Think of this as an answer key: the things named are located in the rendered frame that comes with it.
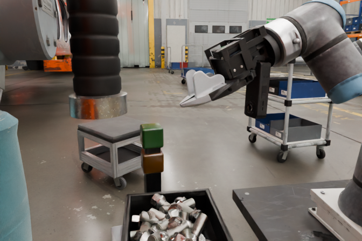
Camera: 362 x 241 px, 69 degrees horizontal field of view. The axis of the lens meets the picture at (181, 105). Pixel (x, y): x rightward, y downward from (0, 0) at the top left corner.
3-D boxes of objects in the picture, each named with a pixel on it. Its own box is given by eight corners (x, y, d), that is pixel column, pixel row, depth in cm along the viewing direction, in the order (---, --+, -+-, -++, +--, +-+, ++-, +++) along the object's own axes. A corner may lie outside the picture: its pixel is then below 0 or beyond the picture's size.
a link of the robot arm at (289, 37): (275, 58, 60) (309, 59, 51) (258, 68, 58) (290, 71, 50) (264, 21, 57) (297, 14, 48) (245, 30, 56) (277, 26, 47)
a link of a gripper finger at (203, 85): (170, 83, 47) (212, 60, 49) (183, 111, 49) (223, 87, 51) (175, 85, 44) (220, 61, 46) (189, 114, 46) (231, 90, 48)
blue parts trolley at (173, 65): (166, 73, 991) (166, 47, 971) (192, 72, 1014) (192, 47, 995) (170, 74, 933) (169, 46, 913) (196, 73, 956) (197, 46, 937)
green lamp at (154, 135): (139, 143, 51) (139, 123, 51) (159, 141, 53) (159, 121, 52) (143, 150, 48) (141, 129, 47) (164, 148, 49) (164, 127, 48)
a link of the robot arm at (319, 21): (360, 23, 51) (331, -17, 53) (313, 51, 49) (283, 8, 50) (327, 44, 61) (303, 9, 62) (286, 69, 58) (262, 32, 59)
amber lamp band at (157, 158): (140, 167, 52) (140, 148, 52) (160, 164, 54) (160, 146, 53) (143, 175, 49) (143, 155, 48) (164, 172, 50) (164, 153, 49)
